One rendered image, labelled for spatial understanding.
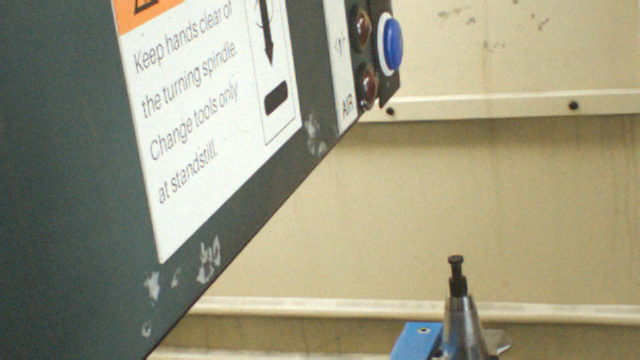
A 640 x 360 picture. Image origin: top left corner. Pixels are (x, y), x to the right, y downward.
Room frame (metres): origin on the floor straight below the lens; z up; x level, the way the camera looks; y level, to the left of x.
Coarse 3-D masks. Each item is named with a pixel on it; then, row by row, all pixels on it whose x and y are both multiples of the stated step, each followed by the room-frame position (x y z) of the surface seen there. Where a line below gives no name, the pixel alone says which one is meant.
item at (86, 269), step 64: (0, 0) 0.33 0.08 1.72; (64, 0) 0.36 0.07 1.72; (320, 0) 0.58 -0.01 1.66; (0, 64) 0.32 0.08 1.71; (64, 64) 0.35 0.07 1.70; (320, 64) 0.57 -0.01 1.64; (0, 128) 0.32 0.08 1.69; (64, 128) 0.35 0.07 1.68; (128, 128) 0.38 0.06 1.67; (320, 128) 0.56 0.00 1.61; (0, 192) 0.31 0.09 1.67; (64, 192) 0.34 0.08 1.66; (128, 192) 0.37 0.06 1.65; (256, 192) 0.47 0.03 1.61; (0, 256) 0.30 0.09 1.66; (64, 256) 0.33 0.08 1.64; (128, 256) 0.37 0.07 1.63; (192, 256) 0.41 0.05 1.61; (0, 320) 0.30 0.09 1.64; (64, 320) 0.33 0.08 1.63; (128, 320) 0.36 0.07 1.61
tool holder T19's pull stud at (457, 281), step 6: (450, 258) 1.01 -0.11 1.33; (456, 258) 1.01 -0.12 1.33; (462, 258) 1.01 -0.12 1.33; (450, 264) 1.01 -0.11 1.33; (456, 264) 1.01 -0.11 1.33; (456, 270) 1.01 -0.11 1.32; (456, 276) 1.01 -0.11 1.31; (462, 276) 1.01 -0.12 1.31; (450, 282) 1.01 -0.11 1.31; (456, 282) 1.00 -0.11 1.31; (462, 282) 1.00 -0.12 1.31; (450, 288) 1.01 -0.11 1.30; (456, 288) 1.00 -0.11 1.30; (462, 288) 1.00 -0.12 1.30; (456, 294) 1.00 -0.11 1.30; (462, 294) 1.00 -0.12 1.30
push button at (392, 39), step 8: (384, 24) 0.67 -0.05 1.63; (392, 24) 0.67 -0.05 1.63; (384, 32) 0.66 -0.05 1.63; (392, 32) 0.66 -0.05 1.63; (400, 32) 0.68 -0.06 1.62; (384, 40) 0.66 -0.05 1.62; (392, 40) 0.66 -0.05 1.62; (400, 40) 0.67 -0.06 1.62; (384, 48) 0.66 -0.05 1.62; (392, 48) 0.66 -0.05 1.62; (400, 48) 0.67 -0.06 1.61; (384, 56) 0.66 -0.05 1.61; (392, 56) 0.66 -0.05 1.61; (400, 56) 0.67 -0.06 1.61; (392, 64) 0.66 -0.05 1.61; (400, 64) 0.67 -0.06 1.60
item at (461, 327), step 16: (448, 304) 1.00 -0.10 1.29; (464, 304) 1.00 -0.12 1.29; (448, 320) 1.00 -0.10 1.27; (464, 320) 1.00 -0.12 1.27; (448, 336) 1.00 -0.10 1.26; (464, 336) 0.99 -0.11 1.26; (480, 336) 1.00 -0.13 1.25; (448, 352) 1.00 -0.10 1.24; (464, 352) 0.99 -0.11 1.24; (480, 352) 1.00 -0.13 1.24
